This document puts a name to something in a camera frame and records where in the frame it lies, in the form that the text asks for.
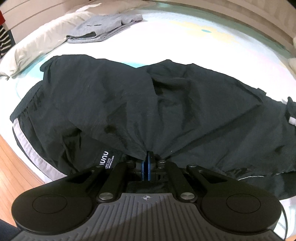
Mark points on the black track pants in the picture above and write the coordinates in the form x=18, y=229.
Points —
x=87, y=112

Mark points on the striped black white garment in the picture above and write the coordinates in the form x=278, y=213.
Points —
x=5, y=41

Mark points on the beige pillow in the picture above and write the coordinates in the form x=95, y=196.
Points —
x=40, y=42
x=111, y=7

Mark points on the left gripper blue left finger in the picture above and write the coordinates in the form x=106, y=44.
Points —
x=143, y=169

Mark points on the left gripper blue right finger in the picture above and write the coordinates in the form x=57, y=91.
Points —
x=149, y=162

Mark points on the floral rolled quilt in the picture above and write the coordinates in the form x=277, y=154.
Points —
x=292, y=61

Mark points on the folded grey garment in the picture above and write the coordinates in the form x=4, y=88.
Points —
x=99, y=28

